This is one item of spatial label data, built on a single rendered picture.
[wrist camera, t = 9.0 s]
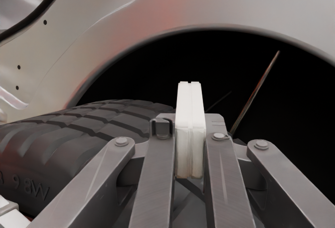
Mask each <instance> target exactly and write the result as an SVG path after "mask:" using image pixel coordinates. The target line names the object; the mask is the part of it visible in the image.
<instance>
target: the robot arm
mask: <svg viewBox="0 0 335 228"><path fill-rule="evenodd" d="M149 131H150V137H149V140H148V141H146V142H143V143H138V144H135V141H134V140H133V139H132V138H129V137H123V136H121V137H117V138H114V139H112V140H110V141H109V142H108V143H107V144H106V145H105V146H104V147H103V148H102V149H101V150H100V152H99V153H98V154H97V155H96V156H95V157H94V158H93V159H92V160H91V161H90V162H89V163H88V164H87V165H86V166H85V167H84V168H83V169H82V170H81V171H80V172H79V173H78V174H77V175H76V176H75V177H74V178H73V179H72V180H71V181H70V182H69V184H68V185H67V186H66V187H65V188H64V189H63V190H62V191H61V192H60V193H59V194H58V195H57V196H56V197H55V198H54V199H53V200H52V201H51V202H50V203H49V204H48V205H47V206H46V207H45V208H44V209H43V210H42V211H41V212H40V213H39V214H38V216H37V217H36V218H35V219H34V220H33V221H32V222H31V223H30V224H29V225H28V226H27V227H26V228H112V227H113V226H114V224H115V222H116V221H117V219H118V217H119V216H120V214H121V213H122V211H123V209H124V208H125V206H126V205H127V203H128V201H129V200H130V198H131V197H132V195H133V193H134V192H135V190H136V188H137V184H138V188H137V193H136V197H135V201H134V205H133V210H132V214H131V218H130V223H129V227H128V228H172V220H173V202H174V184H175V176H176V178H185V179H187V177H191V178H192V179H202V177H204V180H203V193H204V194H205V207H206V221H207V228H256V226H255V222H254V218H253V214H252V211H251V207H250V203H251V205H252V207H253V208H254V210H255V211H256V213H257V215H258V216H259V218H260V219H261V221H262V222H263V224H264V226H265V227H266V228H335V205H334V204H333V203H332V202H331V201H330V200H329V199H328V198H327V197H326V196H325V195H324V194H323V193H322V192H321V191H320V190H319V189H318V188H317V187H316V186H315V185H314V184H313V183H312V182H311V181H310V180H309V179H308V178H307V177H306V176H305V175H304V174H303V173H302V172H301V171H300V170H299V169H298V168H297V167H296V166H295V165H294V164H293V163H292V162H291V161H290V160H289V159H288V158H287V157H286V156H285V155H284V154H283V153H282V152H281V151H280V150H279V149H278V148H277V147H276V146H275V145H274V144H272V143H271V142H269V141H266V140H262V139H255V140H251V141H249V142H248V144H247V146H243V145H239V144H236V143H234V142H233V141H232V138H231V136H230V135H228V133H227V130H226V126H225V122H224V118H223V117H222V116H221V115H220V114H205V113H204V108H203V100H202V92H201V84H200V83H199V82H191V83H188V82H180V83H179V84H178V93H177V104H176V113H175V114H164V113H160V114H159V115H158V116H157V117H156V118H153V119H152V120H150V122H149ZM249 202H250V203H249Z"/></svg>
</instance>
